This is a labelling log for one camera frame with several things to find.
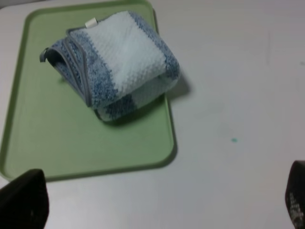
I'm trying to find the blue white striped towel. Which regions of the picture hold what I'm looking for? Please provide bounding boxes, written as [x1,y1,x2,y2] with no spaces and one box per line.
[40,11,180,122]

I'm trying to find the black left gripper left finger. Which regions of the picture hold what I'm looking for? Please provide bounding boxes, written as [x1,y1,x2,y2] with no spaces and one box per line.
[0,169,50,229]

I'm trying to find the green plastic tray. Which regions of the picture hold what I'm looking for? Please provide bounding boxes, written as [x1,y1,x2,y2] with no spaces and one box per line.
[0,0,176,181]

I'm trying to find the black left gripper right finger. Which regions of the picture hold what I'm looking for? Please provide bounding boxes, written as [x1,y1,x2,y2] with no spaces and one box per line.
[285,161,305,229]

